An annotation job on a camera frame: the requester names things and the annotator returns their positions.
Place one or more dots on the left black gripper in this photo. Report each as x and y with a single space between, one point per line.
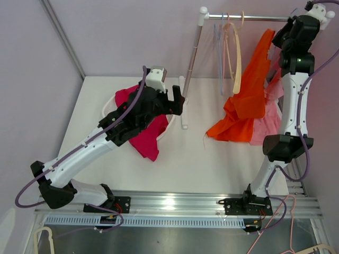
175 107

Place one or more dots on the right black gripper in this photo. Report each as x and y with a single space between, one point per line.
277 39

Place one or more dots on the beige wooden hanger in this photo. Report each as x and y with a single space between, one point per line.
238 70

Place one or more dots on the magenta t shirt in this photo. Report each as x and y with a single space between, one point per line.
146 142

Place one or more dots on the blue wire hanger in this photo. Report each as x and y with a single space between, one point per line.
217 29

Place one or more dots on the orange t shirt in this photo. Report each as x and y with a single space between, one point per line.
243 108

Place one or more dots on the pink t shirt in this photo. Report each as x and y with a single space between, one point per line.
270 123

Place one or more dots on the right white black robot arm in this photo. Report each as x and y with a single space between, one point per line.
297 65

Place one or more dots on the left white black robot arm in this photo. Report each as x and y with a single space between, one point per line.
57 185

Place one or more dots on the beige hanger bottom right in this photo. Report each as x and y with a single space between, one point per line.
312 249

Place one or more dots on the white plastic laundry basket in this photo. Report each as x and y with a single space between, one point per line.
110 106

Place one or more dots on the metal clothes rack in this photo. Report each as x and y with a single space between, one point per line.
205 15

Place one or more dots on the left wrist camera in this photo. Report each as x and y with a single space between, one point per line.
156 77

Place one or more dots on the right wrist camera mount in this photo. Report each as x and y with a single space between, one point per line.
317 11

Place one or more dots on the pink wire hanger on rack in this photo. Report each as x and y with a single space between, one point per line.
226 56

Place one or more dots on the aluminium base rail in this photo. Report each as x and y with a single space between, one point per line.
183 205

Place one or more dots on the white cable duct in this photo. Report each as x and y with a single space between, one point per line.
146 221

